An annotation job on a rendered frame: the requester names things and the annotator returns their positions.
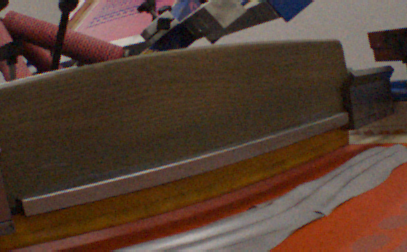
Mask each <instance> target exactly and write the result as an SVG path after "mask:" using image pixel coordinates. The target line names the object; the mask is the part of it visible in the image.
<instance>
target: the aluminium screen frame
mask: <svg viewBox="0 0 407 252"><path fill-rule="evenodd" d="M393 105H394V106H393V107H394V114H392V115H390V116H387V117H385V118H383V119H379V120H377V121H376V122H374V123H372V124H368V125H366V126H364V127H362V128H360V129H356V130H349V135H363V134H407V100H405V101H404V100H397V101H393Z"/></svg>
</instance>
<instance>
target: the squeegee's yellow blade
mask: <svg viewBox="0 0 407 252"><path fill-rule="evenodd" d="M347 134H349V130H340V127H339V128H337V129H335V130H329V131H327V132H325V133H322V134H320V135H317V136H315V137H312V138H309V139H307V140H304V141H301V142H299V143H296V144H293V145H290V146H288V147H284V148H281V149H279V150H276V151H273V152H270V153H267V154H263V155H261V156H258V157H255V158H251V159H248V160H246V161H242V162H239V163H236V164H233V165H229V166H226V167H223V168H220V169H217V170H214V171H210V172H207V173H204V174H201V175H194V176H191V177H188V178H185V179H182V180H179V181H175V182H172V183H166V184H163V185H160V186H157V187H154V188H148V189H145V190H142V191H137V192H133V193H131V194H129V193H128V194H125V195H122V196H117V197H114V198H109V199H106V200H105V199H104V200H101V201H96V202H94V203H92V202H91V203H88V204H84V205H79V206H77V207H76V206H75V207H72V208H71V207H70V208H68V209H66V208H65V209H63V210H62V209H61V210H59V211H55V212H48V213H45V214H40V215H36V216H33V217H29V218H28V217H25V216H23V215H21V214H16V215H13V216H12V221H13V222H14V226H15V229H16V233H14V235H15V234H18V233H21V232H22V233H24V232H27V231H28V232H29V231H32V230H36V229H41V228H45V227H46V228H47V227H51V226H54V225H58V224H62V223H67V222H68V223H69V222H71V221H72V222H73V221H75V220H76V221H77V220H79V219H80V220H81V219H83V218H85V219H86V218H88V217H90V218H91V217H93V216H97V215H102V214H104V213H105V214H106V213H109V212H114V211H116V210H117V211H119V210H122V209H127V208H129V207H134V206H137V205H142V204H145V203H148V202H150V203H151V202H153V201H156V200H159V199H164V198H167V197H170V196H173V195H178V194H182V193H185V192H188V191H191V190H193V189H199V188H202V187H205V186H208V185H211V184H215V183H217V182H220V181H223V180H226V179H229V178H232V177H235V176H238V175H241V174H243V173H246V172H250V171H253V170H256V169H258V168H261V167H264V166H267V165H269V164H272V163H275V162H278V161H281V160H284V159H286V158H289V157H292V156H294V155H297V154H299V153H302V152H304V151H307V150H309V149H312V148H315V147H317V146H319V145H322V144H324V143H326V142H329V141H331V140H333V139H335V138H338V137H340V136H345V135H347Z"/></svg>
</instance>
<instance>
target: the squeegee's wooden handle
mask: <svg viewBox="0 0 407 252"><path fill-rule="evenodd" d="M347 77H348V72H347V68H346V62H345V56H344V50H343V46H342V44H341V42H340V40H338V39H331V38H330V39H312V40H311V39H306V40H303V39H299V40H294V39H292V40H278V41H276V40H271V41H257V42H250V41H249V42H242V43H227V44H219V45H212V46H195V47H188V48H179V49H173V50H169V51H164V52H156V53H149V54H142V55H135V56H133V57H126V58H120V59H114V60H112V61H105V62H99V63H95V64H93V65H86V66H80V67H77V68H74V69H67V70H62V71H60V72H56V73H50V74H44V75H42V76H39V77H34V78H28V79H24V80H21V81H19V82H13V83H9V84H4V85H0V151H1V152H0V154H1V158H0V170H1V173H2V179H3V184H4V189H5V192H6V196H7V200H8V204H9V207H10V211H11V215H12V216H13V215H16V214H20V210H19V207H18V203H17V199H16V198H17V197H19V196H20V197H21V196H23V195H24V196H25V195H30V194H34V193H36V192H37V193H39V192H43V191H45V190H47V191H48V190H50V189H55V188H60V187H65V186H67V185H72V184H77V183H80V182H85V181H88V180H94V179H97V178H102V177H105V176H111V175H114V174H118V173H124V172H127V171H130V170H133V169H135V170H137V169H139V168H143V167H147V166H149V165H153V164H155V165H157V164H160V163H163V162H167V161H170V160H174V159H178V158H181V157H184V156H188V155H191V154H195V153H199V152H202V151H206V150H213V149H217V148H221V147H224V146H227V145H231V144H234V143H238V142H242V141H245V140H249V139H252V138H255V137H259V136H263V135H265V134H269V133H273V132H275V131H279V130H283V129H285V128H289V127H292V126H295V125H298V124H301V123H304V122H307V121H309V120H310V121H313V120H316V119H318V118H321V117H324V116H326V115H329V114H335V113H339V112H347V107H346V97H345V91H344V85H343V84H344V82H345V80H346V79H347Z"/></svg>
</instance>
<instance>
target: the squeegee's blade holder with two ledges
mask: <svg viewBox="0 0 407 252"><path fill-rule="evenodd" d="M348 123H349V119H348V113H347V112H339V113H335V114H329V115H326V116H324V117H321V118H318V119H316V120H313V121H310V120H309V121H307V122H304V123H301V124H298V125H295V126H292V127H289V128H285V129H283V130H279V131H275V132H273V133H269V134H265V135H263V136H259V137H255V138H252V139H249V140H245V141H242V142H238V143H234V144H231V145H227V146H224V147H221V148H217V149H213V150H206V151H202V152H199V153H195V154H191V155H188V156H184V157H181V158H178V159H174V160H170V161H167V162H163V163H160V164H157V165H155V164H153V165H149V166H147V167H143V168H139V169H137V170H135V169H133V170H130V171H127V172H124V173H118V174H114V175H111V176H105V177H102V178H97V179H94V180H88V181H85V182H80V183H77V184H72V185H67V186H65V187H60V188H55V189H50V190H48V191H47V190H45V191H43V192H39V193H37V192H36V193H34V194H30V195H25V196H24V195H23V196H21V197H20V196H19V197H17V198H16V199H17V203H18V207H19V210H20V214H21V215H23V216H25V217H28V218H29V217H33V216H36V215H40V214H45V213H48V212H55V211H59V210H61V209H62V210H63V209H65V208H66V209H68V208H70V207H71V208H72V207H75V206H76V207H77V206H79V205H84V204H88V203H91V202H92V203H94V202H96V201H101V200H104V199H105V200H106V199H109V198H114V197H117V196H122V195H125V194H128V193H129V194H131V193H133V192H137V191H142V190H145V189H148V188H154V187H157V186H160V185H163V184H166V183H172V182H175V181H179V180H182V179H185V178H188V177H191V176H194V175H201V174H204V173H207V172H210V171H214V170H217V169H220V168H223V167H226V166H229V165H233V164H236V163H239V162H242V161H246V160H248V159H251V158H255V157H258V156H261V155H263V154H267V153H270V152H273V151H276V150H279V149H281V148H284V147H288V146H290V145H293V144H296V143H299V142H301V141H304V140H307V139H309V138H312V137H315V136H317V135H320V134H322V133H325V132H327V131H329V130H335V129H337V128H339V127H342V126H344V125H346V124H348Z"/></svg>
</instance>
